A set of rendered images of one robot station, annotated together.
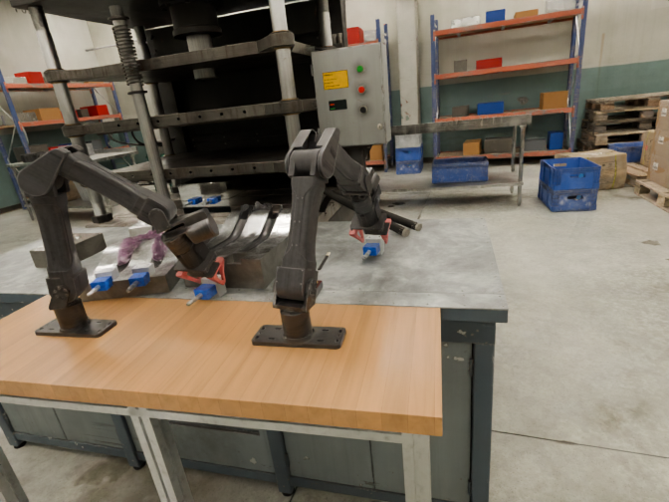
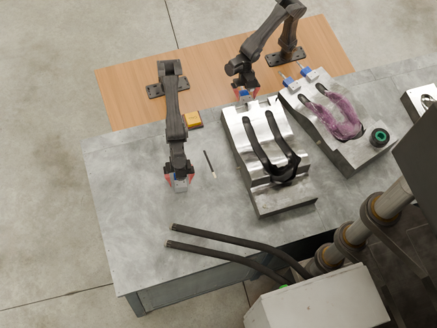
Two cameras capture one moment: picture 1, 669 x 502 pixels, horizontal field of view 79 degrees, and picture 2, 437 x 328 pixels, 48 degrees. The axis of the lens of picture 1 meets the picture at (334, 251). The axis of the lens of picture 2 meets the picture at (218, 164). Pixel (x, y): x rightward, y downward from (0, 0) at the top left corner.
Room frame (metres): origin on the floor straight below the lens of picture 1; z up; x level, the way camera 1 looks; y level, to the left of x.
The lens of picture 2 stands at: (1.87, -0.56, 2.72)
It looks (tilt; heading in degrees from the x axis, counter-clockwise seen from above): 65 degrees down; 136
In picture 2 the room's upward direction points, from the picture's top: 9 degrees clockwise
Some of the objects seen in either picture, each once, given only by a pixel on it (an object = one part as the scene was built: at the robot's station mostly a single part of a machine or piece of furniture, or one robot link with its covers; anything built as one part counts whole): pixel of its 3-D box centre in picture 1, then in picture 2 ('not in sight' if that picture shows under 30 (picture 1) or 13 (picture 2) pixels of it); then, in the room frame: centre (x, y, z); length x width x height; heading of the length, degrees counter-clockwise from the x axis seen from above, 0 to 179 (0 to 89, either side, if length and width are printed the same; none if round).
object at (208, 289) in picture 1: (203, 293); (243, 93); (0.99, 0.36, 0.83); 0.13 x 0.05 x 0.05; 157
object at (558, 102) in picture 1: (501, 90); not in sight; (6.65, -2.85, 1.14); 2.06 x 0.65 x 2.27; 69
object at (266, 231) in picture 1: (249, 224); (271, 144); (1.30, 0.27, 0.92); 0.35 x 0.16 x 0.09; 163
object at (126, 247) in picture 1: (151, 238); (336, 112); (1.33, 0.62, 0.90); 0.26 x 0.18 x 0.08; 0
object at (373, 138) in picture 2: not in sight; (379, 137); (1.54, 0.67, 0.93); 0.08 x 0.08 x 0.04
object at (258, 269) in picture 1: (257, 237); (268, 152); (1.31, 0.26, 0.87); 0.50 x 0.26 x 0.14; 163
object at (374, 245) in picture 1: (370, 250); (179, 175); (1.17, -0.11, 0.83); 0.13 x 0.05 x 0.05; 155
